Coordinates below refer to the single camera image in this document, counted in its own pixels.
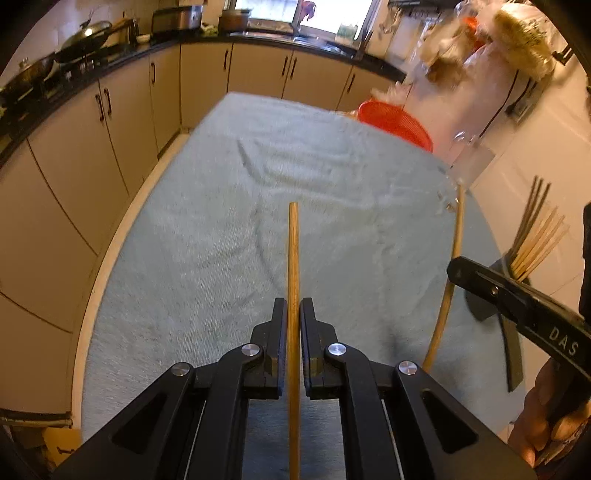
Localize dark brown wooden chopstick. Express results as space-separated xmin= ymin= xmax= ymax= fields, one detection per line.
xmin=287 ymin=202 xmax=301 ymax=480

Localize light bamboo chopstick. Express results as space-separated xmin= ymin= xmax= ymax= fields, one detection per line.
xmin=422 ymin=184 xmax=466 ymax=372

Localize beige lower kitchen cabinets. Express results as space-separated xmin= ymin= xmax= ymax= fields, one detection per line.
xmin=1 ymin=37 xmax=404 ymax=421

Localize steel kitchen sink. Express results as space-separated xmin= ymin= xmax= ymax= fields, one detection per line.
xmin=245 ymin=31 xmax=356 ymax=55

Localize kitchen window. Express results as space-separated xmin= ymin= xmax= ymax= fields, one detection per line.
xmin=224 ymin=0 xmax=380 ymax=39

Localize right human hand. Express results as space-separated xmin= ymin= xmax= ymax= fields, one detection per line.
xmin=508 ymin=359 xmax=590 ymax=467

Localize dark perforated chopstick holder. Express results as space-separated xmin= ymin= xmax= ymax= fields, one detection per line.
xmin=462 ymin=254 xmax=516 ymax=321

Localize light blue table cloth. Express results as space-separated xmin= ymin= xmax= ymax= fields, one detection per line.
xmin=80 ymin=91 xmax=528 ymax=480

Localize clear glass pitcher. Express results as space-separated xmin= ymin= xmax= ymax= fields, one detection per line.
xmin=448 ymin=131 xmax=495 ymax=190

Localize white plastic bag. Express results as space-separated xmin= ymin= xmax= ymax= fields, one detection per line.
xmin=406 ymin=43 xmax=517 ymax=164

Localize red plastic basin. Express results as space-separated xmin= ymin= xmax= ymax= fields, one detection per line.
xmin=358 ymin=100 xmax=433 ymax=153

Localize yellow printed plastic bag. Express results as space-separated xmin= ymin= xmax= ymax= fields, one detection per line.
xmin=491 ymin=2 xmax=554 ymax=81

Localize green detergent bottle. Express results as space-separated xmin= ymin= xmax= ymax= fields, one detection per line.
xmin=335 ymin=24 xmax=359 ymax=43

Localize dark cooking pot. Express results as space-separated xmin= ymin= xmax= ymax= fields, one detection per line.
xmin=218 ymin=9 xmax=252 ymax=33

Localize black wok with lid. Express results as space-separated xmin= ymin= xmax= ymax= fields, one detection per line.
xmin=54 ymin=21 xmax=112 ymax=64

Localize black power cable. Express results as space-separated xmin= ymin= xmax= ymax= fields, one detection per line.
xmin=479 ymin=68 xmax=521 ymax=139

